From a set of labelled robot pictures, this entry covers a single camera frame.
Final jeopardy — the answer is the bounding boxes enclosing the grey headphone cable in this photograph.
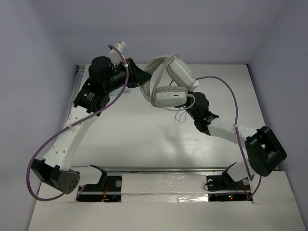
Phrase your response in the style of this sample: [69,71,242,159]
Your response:
[150,54,196,126]

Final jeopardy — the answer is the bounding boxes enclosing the white over-ear headphones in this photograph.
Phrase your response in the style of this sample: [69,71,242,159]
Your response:
[140,54,197,111]

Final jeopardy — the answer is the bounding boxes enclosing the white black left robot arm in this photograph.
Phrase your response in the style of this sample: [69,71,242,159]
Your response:
[27,56,152,194]

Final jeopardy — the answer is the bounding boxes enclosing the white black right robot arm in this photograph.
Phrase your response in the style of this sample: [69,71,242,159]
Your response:
[183,92,287,189]

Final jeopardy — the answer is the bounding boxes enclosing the teal cat-ear headphones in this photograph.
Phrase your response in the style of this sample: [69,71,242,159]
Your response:
[112,87,131,94]

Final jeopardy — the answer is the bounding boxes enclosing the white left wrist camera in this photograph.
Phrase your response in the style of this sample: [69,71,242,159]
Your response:
[109,41,127,64]

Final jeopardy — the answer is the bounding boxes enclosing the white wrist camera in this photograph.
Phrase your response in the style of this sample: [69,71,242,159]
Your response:
[109,41,127,64]
[190,80,199,91]

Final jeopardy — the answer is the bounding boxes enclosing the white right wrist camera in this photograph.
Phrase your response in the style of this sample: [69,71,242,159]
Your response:
[190,80,199,91]

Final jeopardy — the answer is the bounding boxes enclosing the aluminium rail at table front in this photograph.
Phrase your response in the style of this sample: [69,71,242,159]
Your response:
[101,165,280,174]

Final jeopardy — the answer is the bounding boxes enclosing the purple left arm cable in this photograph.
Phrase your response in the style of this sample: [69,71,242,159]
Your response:
[26,44,130,202]

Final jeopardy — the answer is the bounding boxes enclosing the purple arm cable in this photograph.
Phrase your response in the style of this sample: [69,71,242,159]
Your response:
[26,44,130,202]
[194,76,263,200]

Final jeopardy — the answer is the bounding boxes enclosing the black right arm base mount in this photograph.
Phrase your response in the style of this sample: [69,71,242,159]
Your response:
[203,163,252,202]

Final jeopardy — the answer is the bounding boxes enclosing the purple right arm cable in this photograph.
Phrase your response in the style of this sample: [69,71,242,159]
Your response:
[194,76,263,200]

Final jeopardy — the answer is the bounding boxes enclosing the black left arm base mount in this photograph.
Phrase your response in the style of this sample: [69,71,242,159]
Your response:
[76,165,122,203]

